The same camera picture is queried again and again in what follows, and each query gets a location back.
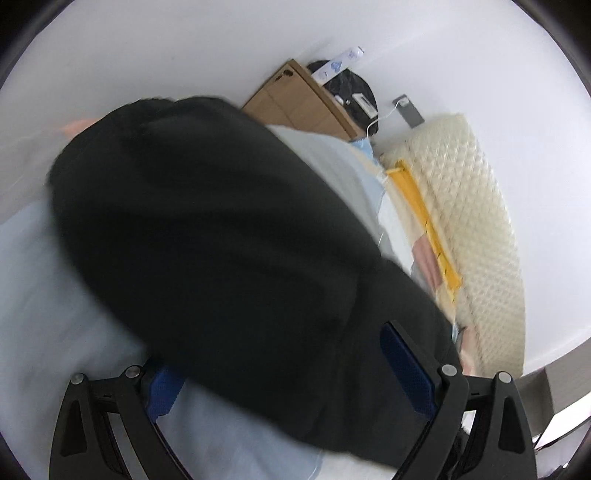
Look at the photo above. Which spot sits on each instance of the grey wall socket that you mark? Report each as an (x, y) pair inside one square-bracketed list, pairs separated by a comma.
[(408, 110)]

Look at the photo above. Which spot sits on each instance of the cream quilted mattress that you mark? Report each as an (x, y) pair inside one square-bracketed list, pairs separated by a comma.
[(466, 221)]

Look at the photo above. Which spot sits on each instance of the light blue bed sheet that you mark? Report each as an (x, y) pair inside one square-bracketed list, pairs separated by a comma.
[(74, 323)]

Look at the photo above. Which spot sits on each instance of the white blue tube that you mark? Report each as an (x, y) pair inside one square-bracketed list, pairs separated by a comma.
[(339, 64)]

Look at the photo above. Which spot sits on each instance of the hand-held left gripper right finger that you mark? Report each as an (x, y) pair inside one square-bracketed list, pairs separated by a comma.
[(411, 369)]

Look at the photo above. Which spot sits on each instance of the black round device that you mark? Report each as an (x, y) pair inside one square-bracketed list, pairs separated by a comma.
[(355, 99)]

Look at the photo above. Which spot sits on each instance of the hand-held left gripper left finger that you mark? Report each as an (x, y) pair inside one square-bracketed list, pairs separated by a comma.
[(162, 387)]

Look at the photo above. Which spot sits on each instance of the black garment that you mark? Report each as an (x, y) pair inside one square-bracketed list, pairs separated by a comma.
[(221, 240)]

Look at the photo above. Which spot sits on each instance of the yellow patchwork blanket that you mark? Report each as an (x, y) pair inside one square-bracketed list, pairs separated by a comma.
[(425, 226)]

